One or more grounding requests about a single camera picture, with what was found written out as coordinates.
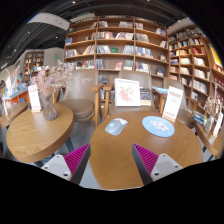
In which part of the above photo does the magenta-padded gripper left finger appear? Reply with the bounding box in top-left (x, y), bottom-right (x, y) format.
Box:
top-left (41, 143), bottom-right (92, 186)

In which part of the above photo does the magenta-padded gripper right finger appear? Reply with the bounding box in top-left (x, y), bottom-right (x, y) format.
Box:
top-left (131, 143), bottom-right (184, 186)

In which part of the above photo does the grey computer mouse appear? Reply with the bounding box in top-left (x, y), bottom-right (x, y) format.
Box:
top-left (104, 117), bottom-right (129, 137)

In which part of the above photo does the round light blue mouse pad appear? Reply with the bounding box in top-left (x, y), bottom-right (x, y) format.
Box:
top-left (141, 115), bottom-right (176, 138)

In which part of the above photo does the round wooden side table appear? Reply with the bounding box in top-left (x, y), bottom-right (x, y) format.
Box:
top-left (0, 101), bottom-right (29, 129)
top-left (194, 119), bottom-right (224, 158)
top-left (5, 102), bottom-right (75, 164)

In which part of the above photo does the brown wooden armchair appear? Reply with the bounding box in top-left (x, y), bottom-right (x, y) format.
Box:
top-left (51, 68), bottom-right (105, 129)
top-left (102, 69), bottom-right (160, 119)
top-left (156, 76), bottom-right (198, 129)

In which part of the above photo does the white and red sign card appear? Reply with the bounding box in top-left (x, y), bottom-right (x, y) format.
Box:
top-left (161, 85), bottom-right (184, 123)

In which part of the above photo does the dark cover book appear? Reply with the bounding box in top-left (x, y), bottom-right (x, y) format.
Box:
top-left (139, 87), bottom-right (153, 106)

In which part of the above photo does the stack of books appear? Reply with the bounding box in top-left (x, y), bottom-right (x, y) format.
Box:
top-left (191, 109), bottom-right (208, 127)

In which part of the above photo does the white framed flower picture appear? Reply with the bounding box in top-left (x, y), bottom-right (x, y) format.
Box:
top-left (113, 77), bottom-right (142, 108)

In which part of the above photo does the light blue book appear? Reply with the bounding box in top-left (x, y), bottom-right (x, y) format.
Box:
top-left (152, 85), bottom-right (169, 95)

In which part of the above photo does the small white sign card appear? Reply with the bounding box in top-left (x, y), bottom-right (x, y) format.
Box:
top-left (212, 111), bottom-right (224, 138)
top-left (27, 84), bottom-right (43, 113)

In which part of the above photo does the distant wooden bookshelf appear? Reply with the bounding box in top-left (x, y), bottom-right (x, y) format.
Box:
top-left (23, 49), bottom-right (45, 83)

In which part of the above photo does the curved wooden bookshelf with books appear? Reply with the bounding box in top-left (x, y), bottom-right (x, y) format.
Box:
top-left (167, 24), bottom-right (224, 118)

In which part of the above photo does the wide wooden bookshelf with books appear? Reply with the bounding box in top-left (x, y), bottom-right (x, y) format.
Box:
top-left (63, 14), bottom-right (171, 81)

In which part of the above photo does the white ceiling panel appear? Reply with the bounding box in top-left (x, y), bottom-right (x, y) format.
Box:
top-left (27, 12), bottom-right (71, 31)

